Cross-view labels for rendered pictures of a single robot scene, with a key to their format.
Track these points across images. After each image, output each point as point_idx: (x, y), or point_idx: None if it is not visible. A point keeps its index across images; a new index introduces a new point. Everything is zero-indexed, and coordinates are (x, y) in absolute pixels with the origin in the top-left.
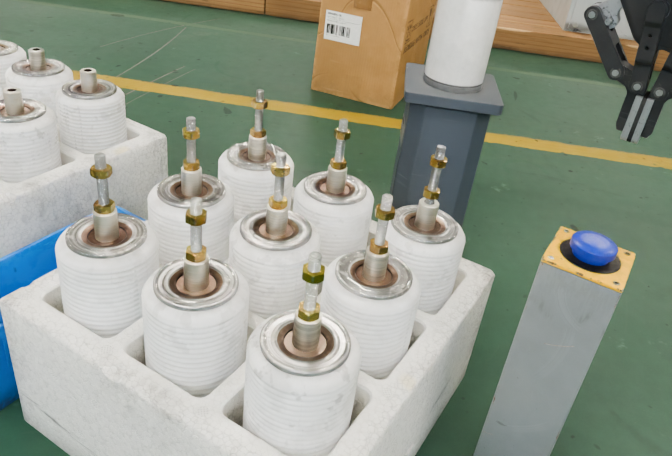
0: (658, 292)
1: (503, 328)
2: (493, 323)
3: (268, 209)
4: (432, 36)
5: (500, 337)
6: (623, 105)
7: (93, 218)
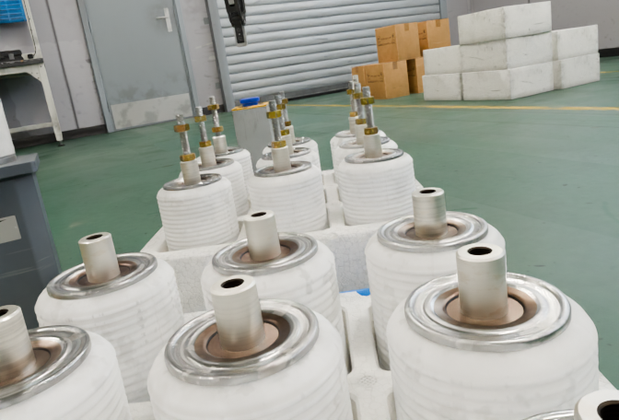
0: (63, 265)
1: None
2: None
3: (290, 135)
4: None
5: None
6: (242, 31)
7: (379, 138)
